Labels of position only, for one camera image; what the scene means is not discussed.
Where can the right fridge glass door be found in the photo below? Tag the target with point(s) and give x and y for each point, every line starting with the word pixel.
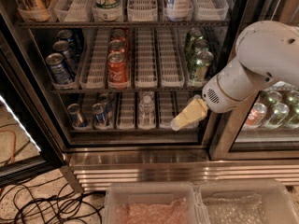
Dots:
pixel 231 142

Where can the front blue soda can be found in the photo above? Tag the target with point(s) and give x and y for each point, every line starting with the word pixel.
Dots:
pixel 59 69

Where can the bottom rear blue can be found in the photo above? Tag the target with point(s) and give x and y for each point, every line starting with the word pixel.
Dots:
pixel 104 99

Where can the front red cola can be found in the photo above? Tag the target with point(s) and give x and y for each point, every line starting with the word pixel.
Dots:
pixel 117 67

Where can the open fridge door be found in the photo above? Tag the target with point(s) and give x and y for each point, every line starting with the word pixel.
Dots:
pixel 22 108

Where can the red cola can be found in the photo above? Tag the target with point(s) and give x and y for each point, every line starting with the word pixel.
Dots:
pixel 116 46
pixel 119 34
pixel 117 67

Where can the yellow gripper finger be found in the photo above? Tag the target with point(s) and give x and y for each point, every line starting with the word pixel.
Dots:
pixel 178 122

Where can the red can behind glass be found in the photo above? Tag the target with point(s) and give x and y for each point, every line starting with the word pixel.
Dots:
pixel 256 114

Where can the rear blue soda can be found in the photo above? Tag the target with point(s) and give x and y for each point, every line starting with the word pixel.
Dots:
pixel 72 39

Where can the right water bottle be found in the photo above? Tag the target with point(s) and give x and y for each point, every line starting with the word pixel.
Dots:
pixel 193 110

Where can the green can behind glass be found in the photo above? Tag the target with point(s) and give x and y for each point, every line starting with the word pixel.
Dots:
pixel 276 114

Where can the blue soda can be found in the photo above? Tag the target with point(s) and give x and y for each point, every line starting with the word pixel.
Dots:
pixel 59 69
pixel 72 39
pixel 64 48

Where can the bottom left blue can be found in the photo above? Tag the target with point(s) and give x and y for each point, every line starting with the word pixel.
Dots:
pixel 77 116

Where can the left clear plastic bin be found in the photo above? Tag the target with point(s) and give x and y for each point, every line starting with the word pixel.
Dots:
pixel 152 203

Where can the clear plastic bin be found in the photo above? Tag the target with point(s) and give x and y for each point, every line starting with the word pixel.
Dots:
pixel 248 202
pixel 152 203

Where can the green soda can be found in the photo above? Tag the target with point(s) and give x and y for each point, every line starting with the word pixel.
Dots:
pixel 191 36
pixel 199 64
pixel 198 45

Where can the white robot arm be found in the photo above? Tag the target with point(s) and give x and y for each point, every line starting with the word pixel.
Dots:
pixel 265 52

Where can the water bottle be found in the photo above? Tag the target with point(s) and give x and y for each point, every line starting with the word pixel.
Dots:
pixel 193 110
pixel 146 114

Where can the stainless steel fridge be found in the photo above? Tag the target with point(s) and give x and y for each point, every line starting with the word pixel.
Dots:
pixel 95 157

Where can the middle blue soda can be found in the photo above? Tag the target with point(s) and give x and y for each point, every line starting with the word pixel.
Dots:
pixel 64 48

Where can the middle red cola can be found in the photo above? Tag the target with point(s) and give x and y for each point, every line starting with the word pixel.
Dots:
pixel 116 46

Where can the middle water bottle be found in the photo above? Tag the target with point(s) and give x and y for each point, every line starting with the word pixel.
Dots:
pixel 146 114

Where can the right clear plastic bin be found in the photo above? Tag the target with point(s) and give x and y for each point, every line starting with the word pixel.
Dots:
pixel 248 202

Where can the rear red cola can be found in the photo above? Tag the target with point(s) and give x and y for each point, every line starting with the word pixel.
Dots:
pixel 119 34

